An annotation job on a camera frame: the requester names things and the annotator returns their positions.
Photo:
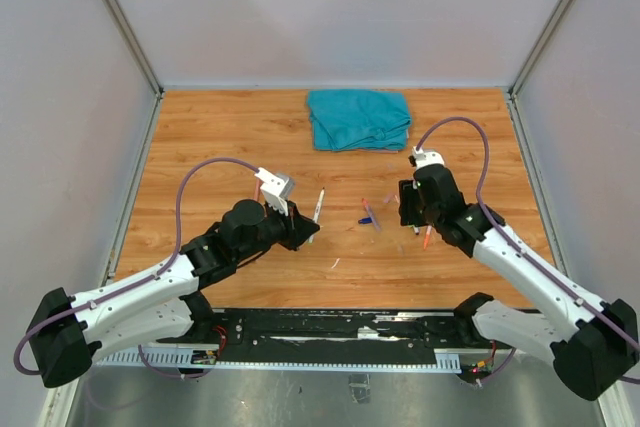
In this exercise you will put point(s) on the pink marker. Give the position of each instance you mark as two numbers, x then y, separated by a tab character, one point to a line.
371	214

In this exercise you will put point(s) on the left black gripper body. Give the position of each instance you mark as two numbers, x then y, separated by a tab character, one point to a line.
282	229

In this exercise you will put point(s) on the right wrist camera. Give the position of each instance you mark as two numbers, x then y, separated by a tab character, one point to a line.
420	157

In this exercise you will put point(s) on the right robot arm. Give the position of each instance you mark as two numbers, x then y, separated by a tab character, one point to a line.
590	343

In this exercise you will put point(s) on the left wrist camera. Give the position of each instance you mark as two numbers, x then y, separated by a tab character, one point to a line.
276	189

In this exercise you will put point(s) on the orange pen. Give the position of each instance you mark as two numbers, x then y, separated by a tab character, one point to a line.
428	231

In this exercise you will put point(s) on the pink pen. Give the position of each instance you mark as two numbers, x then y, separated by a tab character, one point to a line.
257	190

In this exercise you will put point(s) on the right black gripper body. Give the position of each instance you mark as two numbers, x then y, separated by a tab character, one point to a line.
412	209

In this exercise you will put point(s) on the white pen yellow-green tip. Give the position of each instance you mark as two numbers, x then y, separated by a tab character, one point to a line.
317	211

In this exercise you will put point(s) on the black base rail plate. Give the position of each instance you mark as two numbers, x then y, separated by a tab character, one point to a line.
331	336

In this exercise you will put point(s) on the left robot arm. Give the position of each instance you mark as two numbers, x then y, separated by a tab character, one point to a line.
70	332

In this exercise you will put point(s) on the teal folded cloth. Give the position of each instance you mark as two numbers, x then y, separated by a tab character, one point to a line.
358	119

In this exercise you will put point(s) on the grey slotted cable duct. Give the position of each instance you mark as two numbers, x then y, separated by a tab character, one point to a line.
186	358

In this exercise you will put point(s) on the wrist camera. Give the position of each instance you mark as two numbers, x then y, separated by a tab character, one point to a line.
420	157
276	189

